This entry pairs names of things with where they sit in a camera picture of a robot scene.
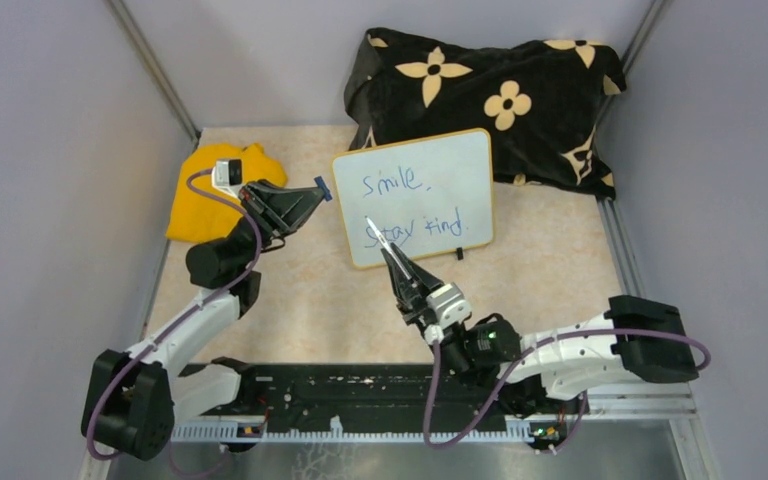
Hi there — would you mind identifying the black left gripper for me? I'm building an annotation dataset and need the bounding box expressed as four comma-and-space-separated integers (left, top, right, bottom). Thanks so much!
228, 178, 329, 271

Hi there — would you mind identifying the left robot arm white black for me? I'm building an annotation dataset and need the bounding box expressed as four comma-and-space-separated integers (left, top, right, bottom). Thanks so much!
81, 170, 332, 461

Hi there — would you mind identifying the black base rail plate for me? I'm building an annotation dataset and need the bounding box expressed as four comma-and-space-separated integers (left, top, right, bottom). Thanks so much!
178, 362, 591, 436

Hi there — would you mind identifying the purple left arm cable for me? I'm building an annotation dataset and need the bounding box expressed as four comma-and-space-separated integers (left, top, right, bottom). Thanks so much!
85, 169, 265, 480

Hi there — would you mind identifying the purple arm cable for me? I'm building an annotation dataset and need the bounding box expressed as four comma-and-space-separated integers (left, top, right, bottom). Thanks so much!
421, 327, 713, 458
85, 169, 265, 480

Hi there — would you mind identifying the yellow framed whiteboard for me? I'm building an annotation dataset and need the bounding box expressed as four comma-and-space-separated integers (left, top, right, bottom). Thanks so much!
332, 129, 495, 269

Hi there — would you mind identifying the white perforated cable tray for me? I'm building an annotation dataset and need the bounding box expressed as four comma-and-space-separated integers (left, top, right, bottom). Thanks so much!
170, 417, 535, 445

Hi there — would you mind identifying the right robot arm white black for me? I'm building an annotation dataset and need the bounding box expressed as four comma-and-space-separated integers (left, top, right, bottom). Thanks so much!
381, 242, 711, 412

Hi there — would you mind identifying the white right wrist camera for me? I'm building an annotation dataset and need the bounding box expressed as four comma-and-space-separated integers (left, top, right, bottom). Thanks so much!
423, 283, 473, 346

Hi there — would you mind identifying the black floral blanket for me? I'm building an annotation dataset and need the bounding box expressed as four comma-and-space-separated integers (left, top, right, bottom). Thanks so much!
343, 27, 627, 199

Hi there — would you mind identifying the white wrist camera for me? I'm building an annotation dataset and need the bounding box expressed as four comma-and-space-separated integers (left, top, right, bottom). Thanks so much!
423, 283, 473, 346
211, 158, 244, 198

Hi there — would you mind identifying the white blue marker pen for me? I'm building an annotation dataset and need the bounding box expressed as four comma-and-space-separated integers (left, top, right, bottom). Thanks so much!
365, 216, 412, 267

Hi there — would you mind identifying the blue marker cap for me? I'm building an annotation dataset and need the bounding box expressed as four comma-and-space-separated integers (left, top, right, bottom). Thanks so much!
314, 176, 333, 202

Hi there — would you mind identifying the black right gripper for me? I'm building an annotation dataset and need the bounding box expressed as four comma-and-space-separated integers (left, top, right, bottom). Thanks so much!
385, 243, 474, 376

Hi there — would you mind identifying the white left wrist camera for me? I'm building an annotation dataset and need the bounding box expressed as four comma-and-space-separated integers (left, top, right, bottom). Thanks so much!
211, 158, 244, 198

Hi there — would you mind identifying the yellow cloth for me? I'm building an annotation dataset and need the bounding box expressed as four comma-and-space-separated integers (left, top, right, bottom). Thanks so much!
166, 143, 287, 243

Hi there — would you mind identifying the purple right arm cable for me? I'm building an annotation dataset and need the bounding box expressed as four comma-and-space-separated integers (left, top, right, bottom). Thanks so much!
421, 327, 713, 458

